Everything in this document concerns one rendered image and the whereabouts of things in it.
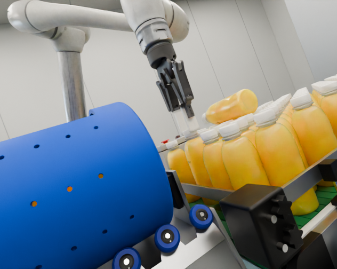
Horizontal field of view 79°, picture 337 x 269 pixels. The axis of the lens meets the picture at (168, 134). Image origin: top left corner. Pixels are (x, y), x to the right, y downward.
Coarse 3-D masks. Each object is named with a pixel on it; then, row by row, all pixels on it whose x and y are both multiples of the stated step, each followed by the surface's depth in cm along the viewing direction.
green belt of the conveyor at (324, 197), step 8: (320, 192) 43; (328, 192) 42; (200, 200) 63; (320, 200) 40; (328, 200) 39; (216, 208) 54; (320, 208) 38; (296, 216) 38; (304, 216) 37; (312, 216) 36; (224, 224) 45; (296, 224) 36; (304, 224) 35; (232, 240) 41; (256, 264) 37
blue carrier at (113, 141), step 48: (0, 144) 29; (48, 144) 29; (96, 144) 30; (144, 144) 32; (0, 192) 25; (48, 192) 26; (96, 192) 28; (144, 192) 31; (0, 240) 24; (48, 240) 26; (96, 240) 29
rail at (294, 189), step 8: (336, 152) 40; (320, 160) 38; (312, 168) 37; (296, 176) 35; (304, 176) 35; (312, 176) 36; (320, 176) 37; (288, 184) 34; (296, 184) 34; (304, 184) 35; (312, 184) 36; (288, 192) 33; (296, 192) 34; (304, 192) 35; (288, 200) 33
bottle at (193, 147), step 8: (192, 136) 52; (192, 144) 52; (200, 144) 51; (192, 152) 51; (200, 152) 51; (192, 160) 51; (200, 160) 51; (192, 168) 52; (200, 168) 51; (200, 176) 51; (208, 176) 51; (200, 184) 52; (208, 184) 51; (208, 200) 51
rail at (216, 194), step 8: (184, 184) 58; (192, 184) 55; (184, 192) 60; (192, 192) 55; (200, 192) 51; (208, 192) 47; (216, 192) 44; (224, 192) 42; (232, 192) 39; (216, 200) 46
